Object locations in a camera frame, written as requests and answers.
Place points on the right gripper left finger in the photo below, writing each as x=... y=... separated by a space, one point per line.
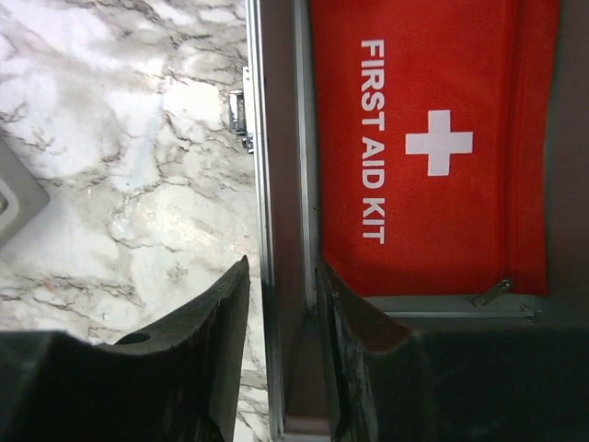
x=176 y=379

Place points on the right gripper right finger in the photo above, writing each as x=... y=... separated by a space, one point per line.
x=440 y=381

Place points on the grey plastic divided tray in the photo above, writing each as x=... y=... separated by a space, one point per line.
x=22 y=197

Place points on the red first aid pouch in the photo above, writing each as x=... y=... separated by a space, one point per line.
x=431 y=134

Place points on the grey metal medicine case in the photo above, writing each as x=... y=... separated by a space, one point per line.
x=276 y=116

